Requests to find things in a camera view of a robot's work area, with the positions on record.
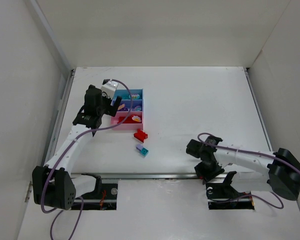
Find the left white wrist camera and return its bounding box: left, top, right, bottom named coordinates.
left=100, top=79, right=119, bottom=106

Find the red slope lego brick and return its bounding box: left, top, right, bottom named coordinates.
left=118, top=116, right=133, bottom=124

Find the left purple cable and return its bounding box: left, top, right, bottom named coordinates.
left=40, top=78, right=134, bottom=240

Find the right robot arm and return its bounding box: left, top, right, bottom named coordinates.
left=186, top=133, right=300, bottom=201

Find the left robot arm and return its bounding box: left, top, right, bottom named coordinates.
left=32, top=79, right=121, bottom=211

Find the red flower round lego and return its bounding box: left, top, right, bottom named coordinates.
left=130, top=114, right=142, bottom=123

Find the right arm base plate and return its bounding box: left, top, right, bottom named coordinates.
left=206, top=183, right=255, bottom=210

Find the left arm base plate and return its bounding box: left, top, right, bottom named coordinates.
left=82, top=183, right=118, bottom=211

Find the purple container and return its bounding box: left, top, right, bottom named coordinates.
left=120, top=99, right=143, bottom=112

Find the large red lego piece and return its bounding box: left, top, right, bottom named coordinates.
left=133, top=129, right=148, bottom=143

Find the small teal square lego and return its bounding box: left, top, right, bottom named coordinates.
left=139, top=147, right=149, bottom=157

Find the teal flower face lego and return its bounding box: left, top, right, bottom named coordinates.
left=129, top=93, right=142, bottom=100

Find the aluminium rail front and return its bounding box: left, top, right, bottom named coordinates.
left=72, top=172, right=283, bottom=180

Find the purple lotus lego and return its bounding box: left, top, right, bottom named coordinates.
left=133, top=105, right=142, bottom=112

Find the lavender lego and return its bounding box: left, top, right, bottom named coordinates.
left=136, top=144, right=143, bottom=151

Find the purple butterfly lego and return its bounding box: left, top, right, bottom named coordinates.
left=118, top=104, right=126, bottom=112

